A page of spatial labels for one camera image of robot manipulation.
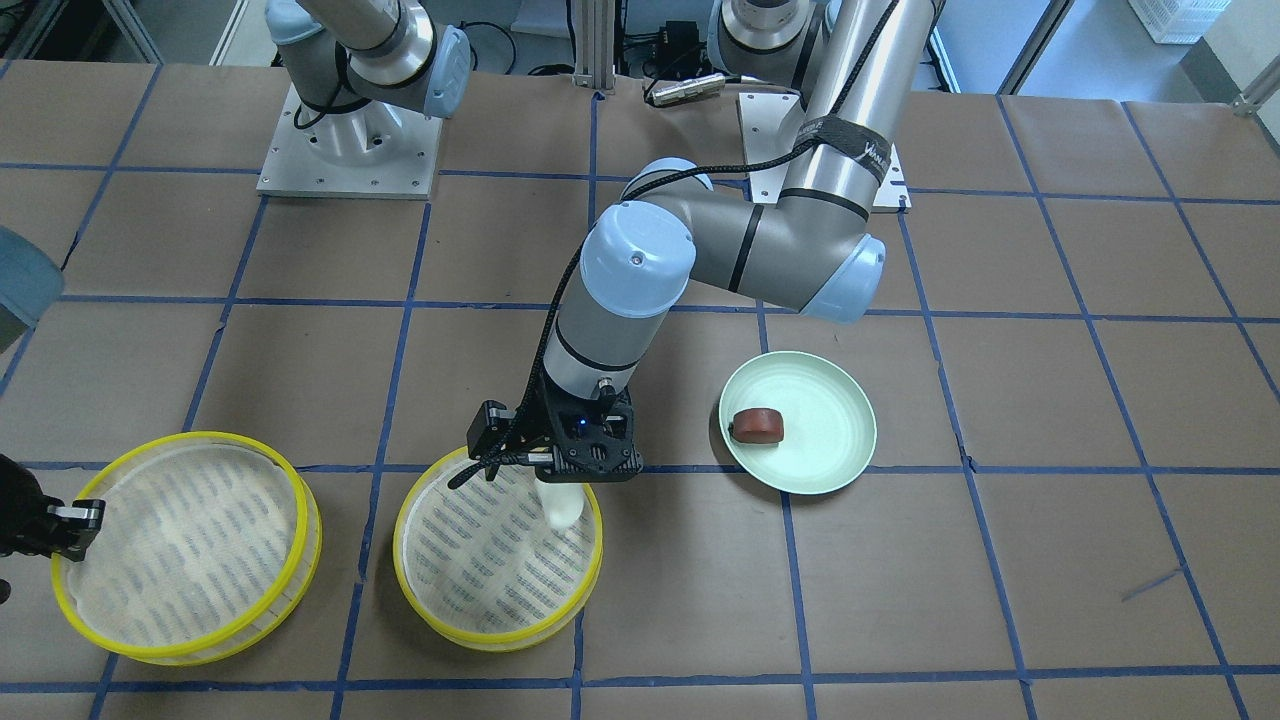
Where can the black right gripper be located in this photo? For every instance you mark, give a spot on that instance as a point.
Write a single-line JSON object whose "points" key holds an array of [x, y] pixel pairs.
{"points": [[28, 512]]}

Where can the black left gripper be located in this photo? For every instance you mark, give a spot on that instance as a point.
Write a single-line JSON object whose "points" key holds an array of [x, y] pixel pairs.
{"points": [[533, 414]]}

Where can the white steamed bun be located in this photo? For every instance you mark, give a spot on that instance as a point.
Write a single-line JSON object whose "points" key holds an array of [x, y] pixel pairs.
{"points": [[562, 503]]}

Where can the yellow steamer layer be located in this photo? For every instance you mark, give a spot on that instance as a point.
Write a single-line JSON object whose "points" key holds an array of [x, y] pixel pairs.
{"points": [[185, 545], [500, 550]]}

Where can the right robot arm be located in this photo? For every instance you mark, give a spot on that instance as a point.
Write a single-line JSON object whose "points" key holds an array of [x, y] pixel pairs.
{"points": [[351, 62]]}

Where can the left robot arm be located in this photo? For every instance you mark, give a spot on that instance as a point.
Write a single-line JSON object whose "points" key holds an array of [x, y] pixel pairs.
{"points": [[790, 231]]}

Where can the lower steamer cloth liner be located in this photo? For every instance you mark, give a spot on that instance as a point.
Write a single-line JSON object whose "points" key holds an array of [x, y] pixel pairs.
{"points": [[495, 550]]}

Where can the white steamer cloth liner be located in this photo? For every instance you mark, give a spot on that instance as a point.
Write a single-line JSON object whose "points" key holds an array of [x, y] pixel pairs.
{"points": [[180, 545]]}

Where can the brown steamed bun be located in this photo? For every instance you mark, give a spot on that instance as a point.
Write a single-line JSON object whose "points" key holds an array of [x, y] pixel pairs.
{"points": [[757, 426]]}

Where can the light green plate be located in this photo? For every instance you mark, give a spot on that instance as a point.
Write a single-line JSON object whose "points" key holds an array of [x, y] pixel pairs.
{"points": [[831, 430]]}

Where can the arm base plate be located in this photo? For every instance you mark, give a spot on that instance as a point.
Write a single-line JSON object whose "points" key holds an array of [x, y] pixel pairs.
{"points": [[375, 152], [860, 164]]}

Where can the aluminium frame post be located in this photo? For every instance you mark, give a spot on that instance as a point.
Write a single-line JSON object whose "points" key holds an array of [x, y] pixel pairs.
{"points": [[595, 37]]}

